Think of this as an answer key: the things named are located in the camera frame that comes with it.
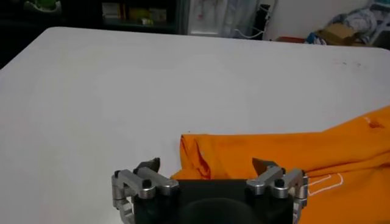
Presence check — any orange t-shirt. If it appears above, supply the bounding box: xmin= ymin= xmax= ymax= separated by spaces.
xmin=170 ymin=105 xmax=390 ymax=224

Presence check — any grey pile of clothes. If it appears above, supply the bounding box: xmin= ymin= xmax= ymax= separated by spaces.
xmin=328 ymin=1 xmax=390 ymax=46

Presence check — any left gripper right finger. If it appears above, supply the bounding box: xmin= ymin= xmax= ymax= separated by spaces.
xmin=246 ymin=157 xmax=309 ymax=224

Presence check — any stack of flat cardboard boxes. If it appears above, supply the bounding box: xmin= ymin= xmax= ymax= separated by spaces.
xmin=316 ymin=23 xmax=359 ymax=46

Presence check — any white water dispenser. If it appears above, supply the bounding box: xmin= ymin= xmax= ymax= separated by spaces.
xmin=186 ymin=0 xmax=228 ymax=37

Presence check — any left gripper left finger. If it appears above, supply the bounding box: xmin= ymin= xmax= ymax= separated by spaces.
xmin=111 ymin=157 xmax=180 ymax=224

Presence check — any black shelving unit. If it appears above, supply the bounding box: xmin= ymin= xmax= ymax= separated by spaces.
xmin=0 ymin=0 xmax=183 ymax=66

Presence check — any green toy vegetables bowl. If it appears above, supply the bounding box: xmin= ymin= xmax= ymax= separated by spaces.
xmin=24 ymin=0 xmax=62 ymax=12

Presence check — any large white work table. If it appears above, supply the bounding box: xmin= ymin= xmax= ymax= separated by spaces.
xmin=0 ymin=26 xmax=390 ymax=224

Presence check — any blue and white bag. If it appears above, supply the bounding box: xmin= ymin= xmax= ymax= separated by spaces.
xmin=305 ymin=32 xmax=320 ymax=45

